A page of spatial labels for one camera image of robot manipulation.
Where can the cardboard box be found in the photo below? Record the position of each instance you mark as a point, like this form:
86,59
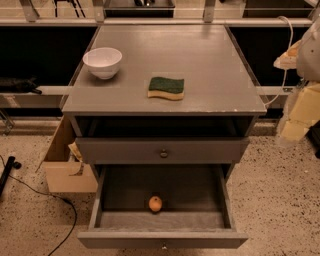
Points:
64,173

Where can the black object on rail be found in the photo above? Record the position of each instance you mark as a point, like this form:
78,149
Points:
18,85

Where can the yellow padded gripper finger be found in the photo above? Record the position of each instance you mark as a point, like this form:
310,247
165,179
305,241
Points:
288,60
303,111

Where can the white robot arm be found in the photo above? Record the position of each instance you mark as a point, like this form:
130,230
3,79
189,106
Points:
308,59

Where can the white ceramic bowl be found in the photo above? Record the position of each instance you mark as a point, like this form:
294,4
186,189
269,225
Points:
103,62

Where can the small orange fruit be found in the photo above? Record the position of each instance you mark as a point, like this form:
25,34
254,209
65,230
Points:
155,203

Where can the open grey middle drawer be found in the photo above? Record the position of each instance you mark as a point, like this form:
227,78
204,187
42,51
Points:
196,210

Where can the black bar on floor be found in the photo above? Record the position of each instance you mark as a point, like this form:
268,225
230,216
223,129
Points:
10,163

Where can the green and yellow sponge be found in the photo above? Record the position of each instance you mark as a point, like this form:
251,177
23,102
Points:
166,88

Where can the closed grey top drawer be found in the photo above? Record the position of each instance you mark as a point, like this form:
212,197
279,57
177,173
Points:
161,150

